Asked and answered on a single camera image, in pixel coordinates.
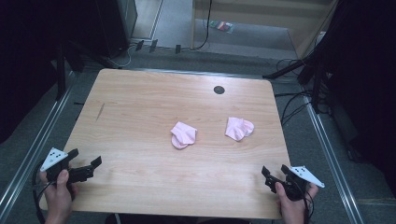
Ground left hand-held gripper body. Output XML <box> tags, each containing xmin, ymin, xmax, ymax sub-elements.
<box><xmin>39</xmin><ymin>147</ymin><xmax>95</xmax><ymax>185</ymax></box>

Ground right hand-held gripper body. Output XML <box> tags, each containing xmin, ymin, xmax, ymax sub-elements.
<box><xmin>268</xmin><ymin>165</ymin><xmax>326</xmax><ymax>202</ymax></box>

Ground pink sock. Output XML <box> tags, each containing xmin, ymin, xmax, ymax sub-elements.
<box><xmin>224</xmin><ymin>116</ymin><xmax>255</xmax><ymax>142</ymax></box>
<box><xmin>170</xmin><ymin>120</ymin><xmax>198</xmax><ymax>150</ymax></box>

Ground person's right hand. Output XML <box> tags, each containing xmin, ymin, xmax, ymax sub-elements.
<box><xmin>275</xmin><ymin>181</ymin><xmax>319</xmax><ymax>218</ymax></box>

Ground person's left hand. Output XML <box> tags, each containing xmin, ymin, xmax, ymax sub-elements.
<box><xmin>39</xmin><ymin>169</ymin><xmax>79</xmax><ymax>218</ymax></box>

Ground black metal stand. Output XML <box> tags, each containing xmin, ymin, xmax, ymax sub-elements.
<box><xmin>262</xmin><ymin>50</ymin><xmax>332</xmax><ymax>115</ymax></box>
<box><xmin>55</xmin><ymin>39</ymin><xmax>86</xmax><ymax>101</ymax></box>

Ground person's dark clothing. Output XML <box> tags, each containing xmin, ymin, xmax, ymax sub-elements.
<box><xmin>104</xmin><ymin>212</ymin><xmax>251</xmax><ymax>224</ymax></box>

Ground black curtain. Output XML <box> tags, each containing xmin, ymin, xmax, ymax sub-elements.
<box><xmin>0</xmin><ymin>0</ymin><xmax>98</xmax><ymax>145</ymax></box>
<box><xmin>317</xmin><ymin>0</ymin><xmax>396</xmax><ymax>200</ymax></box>

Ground black cabinet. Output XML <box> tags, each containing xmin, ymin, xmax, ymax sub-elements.
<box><xmin>92</xmin><ymin>0</ymin><xmax>138</xmax><ymax>59</ymax></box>

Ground light wooden panel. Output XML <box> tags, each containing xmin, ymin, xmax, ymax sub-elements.
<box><xmin>190</xmin><ymin>0</ymin><xmax>341</xmax><ymax>60</ymax></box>

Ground colourful packet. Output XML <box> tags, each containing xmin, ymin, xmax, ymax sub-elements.
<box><xmin>209</xmin><ymin>20</ymin><xmax>235</xmax><ymax>35</ymax></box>

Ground metal floor rail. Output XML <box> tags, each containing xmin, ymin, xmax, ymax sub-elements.
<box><xmin>303</xmin><ymin>94</ymin><xmax>366</xmax><ymax>224</ymax></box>
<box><xmin>0</xmin><ymin>70</ymin><xmax>77</xmax><ymax>216</ymax></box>

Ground right hand-held gripper cable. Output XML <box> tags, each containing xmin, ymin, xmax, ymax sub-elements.
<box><xmin>298</xmin><ymin>182</ymin><xmax>316</xmax><ymax>224</ymax></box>

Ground hand-held gripper cable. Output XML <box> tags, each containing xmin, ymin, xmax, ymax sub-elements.
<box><xmin>31</xmin><ymin>161</ymin><xmax>56</xmax><ymax>224</ymax></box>
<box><xmin>298</xmin><ymin>182</ymin><xmax>316</xmax><ymax>224</ymax></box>

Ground left hand-held gripper cable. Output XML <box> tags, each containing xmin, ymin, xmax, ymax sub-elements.
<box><xmin>31</xmin><ymin>161</ymin><xmax>56</xmax><ymax>224</ymax></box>

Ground black floor cables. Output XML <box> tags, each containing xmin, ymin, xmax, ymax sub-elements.
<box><xmin>274</xmin><ymin>57</ymin><xmax>332</xmax><ymax>127</ymax></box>

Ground white floor cable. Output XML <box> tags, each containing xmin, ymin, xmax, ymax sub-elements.
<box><xmin>107</xmin><ymin>43</ymin><xmax>138</xmax><ymax>69</ymax></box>

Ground black hanging cable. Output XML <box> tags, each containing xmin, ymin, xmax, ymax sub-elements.
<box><xmin>190</xmin><ymin>0</ymin><xmax>213</xmax><ymax>51</ymax></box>

